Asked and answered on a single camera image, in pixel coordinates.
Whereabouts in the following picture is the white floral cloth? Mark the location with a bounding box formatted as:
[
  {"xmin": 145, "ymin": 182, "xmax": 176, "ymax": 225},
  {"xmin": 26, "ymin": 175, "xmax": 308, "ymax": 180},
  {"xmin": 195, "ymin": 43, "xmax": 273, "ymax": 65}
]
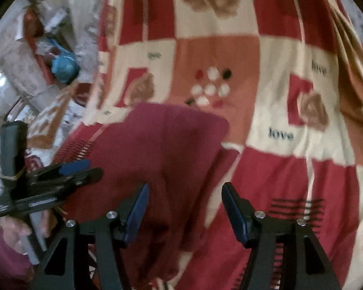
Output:
[{"xmin": 0, "ymin": 15, "xmax": 59, "ymax": 98}]

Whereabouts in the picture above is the blue plastic bag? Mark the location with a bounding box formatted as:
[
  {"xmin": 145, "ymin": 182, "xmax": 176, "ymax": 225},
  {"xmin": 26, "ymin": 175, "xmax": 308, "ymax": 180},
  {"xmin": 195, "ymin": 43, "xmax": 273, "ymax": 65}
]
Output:
[{"xmin": 50, "ymin": 52, "xmax": 81, "ymax": 84}]

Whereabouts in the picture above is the red and cream printed blanket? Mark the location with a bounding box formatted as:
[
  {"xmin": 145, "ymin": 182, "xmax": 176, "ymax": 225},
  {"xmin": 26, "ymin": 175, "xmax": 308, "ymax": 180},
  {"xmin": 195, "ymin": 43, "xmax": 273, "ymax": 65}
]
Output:
[{"xmin": 52, "ymin": 0, "xmax": 363, "ymax": 290}]

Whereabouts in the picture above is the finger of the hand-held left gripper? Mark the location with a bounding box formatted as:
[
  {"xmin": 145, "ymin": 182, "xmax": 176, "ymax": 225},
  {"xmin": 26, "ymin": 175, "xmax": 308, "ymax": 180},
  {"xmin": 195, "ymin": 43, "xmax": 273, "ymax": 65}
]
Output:
[
  {"xmin": 33, "ymin": 158, "xmax": 92, "ymax": 178},
  {"xmin": 29, "ymin": 167, "xmax": 104, "ymax": 193}
]

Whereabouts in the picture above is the white patterned curtain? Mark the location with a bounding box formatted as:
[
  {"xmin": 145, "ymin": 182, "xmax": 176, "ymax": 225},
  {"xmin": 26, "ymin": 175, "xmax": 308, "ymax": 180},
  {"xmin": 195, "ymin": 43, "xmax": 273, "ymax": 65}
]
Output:
[{"xmin": 66, "ymin": 0, "xmax": 105, "ymax": 77}]

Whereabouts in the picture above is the person's left forearm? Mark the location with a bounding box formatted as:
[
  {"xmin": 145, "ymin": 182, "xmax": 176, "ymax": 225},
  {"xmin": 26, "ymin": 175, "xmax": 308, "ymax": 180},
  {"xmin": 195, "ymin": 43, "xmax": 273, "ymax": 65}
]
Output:
[{"xmin": 0, "ymin": 230, "xmax": 35, "ymax": 290}]

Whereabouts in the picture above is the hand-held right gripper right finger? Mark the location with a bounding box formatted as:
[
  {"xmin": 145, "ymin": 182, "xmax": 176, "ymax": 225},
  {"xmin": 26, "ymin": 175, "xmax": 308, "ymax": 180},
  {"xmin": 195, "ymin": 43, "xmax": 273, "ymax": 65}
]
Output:
[{"xmin": 221, "ymin": 182, "xmax": 343, "ymax": 290}]

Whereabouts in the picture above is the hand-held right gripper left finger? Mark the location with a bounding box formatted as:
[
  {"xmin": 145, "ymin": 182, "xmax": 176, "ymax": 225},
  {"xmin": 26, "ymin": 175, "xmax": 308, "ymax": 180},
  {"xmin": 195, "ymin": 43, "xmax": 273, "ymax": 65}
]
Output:
[{"xmin": 30, "ymin": 183, "xmax": 151, "ymax": 290}]

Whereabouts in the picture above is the brown bag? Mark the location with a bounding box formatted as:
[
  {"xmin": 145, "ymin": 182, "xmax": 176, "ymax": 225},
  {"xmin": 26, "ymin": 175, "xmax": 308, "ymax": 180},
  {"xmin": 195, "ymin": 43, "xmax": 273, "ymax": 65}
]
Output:
[{"xmin": 22, "ymin": 8, "xmax": 46, "ymax": 38}]

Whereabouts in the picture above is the maroon sweater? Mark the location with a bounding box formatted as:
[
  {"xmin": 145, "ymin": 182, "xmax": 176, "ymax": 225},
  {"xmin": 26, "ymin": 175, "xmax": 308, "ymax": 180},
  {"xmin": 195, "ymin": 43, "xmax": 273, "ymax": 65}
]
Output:
[{"xmin": 52, "ymin": 102, "xmax": 242, "ymax": 290}]

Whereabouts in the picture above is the person's left hand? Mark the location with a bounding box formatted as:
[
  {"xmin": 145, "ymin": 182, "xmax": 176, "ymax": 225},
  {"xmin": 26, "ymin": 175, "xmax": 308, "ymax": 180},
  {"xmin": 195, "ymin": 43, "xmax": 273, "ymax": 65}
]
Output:
[{"xmin": 0, "ymin": 214, "xmax": 50, "ymax": 250}]

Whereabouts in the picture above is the orange patterned cloth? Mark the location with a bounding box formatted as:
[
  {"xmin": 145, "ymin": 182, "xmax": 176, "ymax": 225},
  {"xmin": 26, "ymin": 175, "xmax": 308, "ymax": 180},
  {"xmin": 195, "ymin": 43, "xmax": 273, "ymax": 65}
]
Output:
[{"xmin": 26, "ymin": 81, "xmax": 90, "ymax": 150}]

